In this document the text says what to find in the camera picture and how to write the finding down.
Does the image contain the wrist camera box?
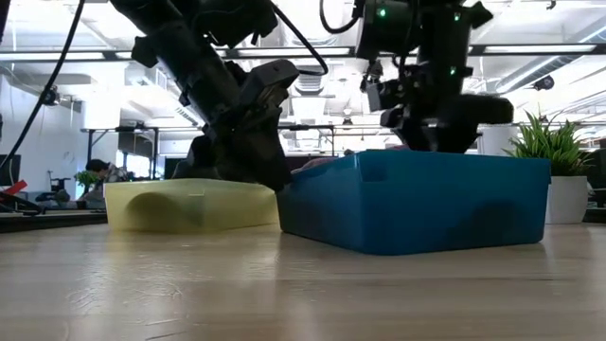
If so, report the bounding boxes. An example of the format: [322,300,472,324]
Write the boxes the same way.
[365,78,403,114]
[239,59,302,115]

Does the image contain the person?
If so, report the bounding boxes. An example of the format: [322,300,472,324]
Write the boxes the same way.
[84,158,130,210]

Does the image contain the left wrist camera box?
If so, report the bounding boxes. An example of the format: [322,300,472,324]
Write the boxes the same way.
[239,59,302,115]

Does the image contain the black background desk frame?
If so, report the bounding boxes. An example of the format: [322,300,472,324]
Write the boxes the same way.
[80,124,205,181]

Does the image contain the yellow translucent plastic bin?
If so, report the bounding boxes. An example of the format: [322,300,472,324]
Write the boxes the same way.
[103,178,280,233]

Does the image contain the black ceiling spotlight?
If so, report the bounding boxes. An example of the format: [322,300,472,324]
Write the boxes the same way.
[532,74,556,93]

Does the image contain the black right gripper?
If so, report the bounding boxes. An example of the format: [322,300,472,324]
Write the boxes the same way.
[378,63,515,155]

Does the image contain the small background plant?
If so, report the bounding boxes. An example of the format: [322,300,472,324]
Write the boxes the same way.
[74,170,98,191]

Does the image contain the black metal table frame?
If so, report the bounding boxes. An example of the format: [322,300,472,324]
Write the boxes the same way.
[0,210,108,234]

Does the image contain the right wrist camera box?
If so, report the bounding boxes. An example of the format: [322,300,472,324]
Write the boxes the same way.
[365,78,403,114]

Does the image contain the small green potted plant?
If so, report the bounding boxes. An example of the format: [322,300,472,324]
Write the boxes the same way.
[504,111,594,226]

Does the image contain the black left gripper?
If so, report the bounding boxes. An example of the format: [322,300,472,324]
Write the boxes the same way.
[203,89,294,193]

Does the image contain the black hanging cable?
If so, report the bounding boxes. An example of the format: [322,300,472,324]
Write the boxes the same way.
[0,0,87,170]

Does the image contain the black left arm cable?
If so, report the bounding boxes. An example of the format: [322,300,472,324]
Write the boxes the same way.
[270,0,330,77]

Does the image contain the blue plastic bin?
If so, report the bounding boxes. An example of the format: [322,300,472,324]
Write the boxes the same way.
[276,150,553,257]

